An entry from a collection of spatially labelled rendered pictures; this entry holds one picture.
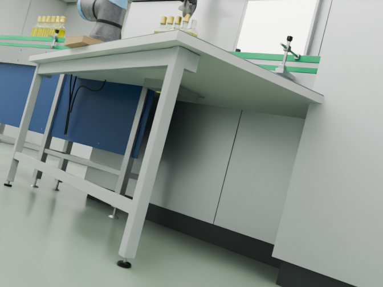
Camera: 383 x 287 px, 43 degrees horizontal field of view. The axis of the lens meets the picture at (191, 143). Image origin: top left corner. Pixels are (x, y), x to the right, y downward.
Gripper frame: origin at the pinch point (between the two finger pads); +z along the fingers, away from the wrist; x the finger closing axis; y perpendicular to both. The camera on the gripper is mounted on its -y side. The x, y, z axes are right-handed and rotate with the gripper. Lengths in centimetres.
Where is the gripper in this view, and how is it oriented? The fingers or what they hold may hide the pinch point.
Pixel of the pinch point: (187, 16)
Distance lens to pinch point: 278.5
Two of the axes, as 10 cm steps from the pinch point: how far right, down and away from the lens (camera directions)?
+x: -6.0, -2.0, -7.7
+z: -2.5, 9.7, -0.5
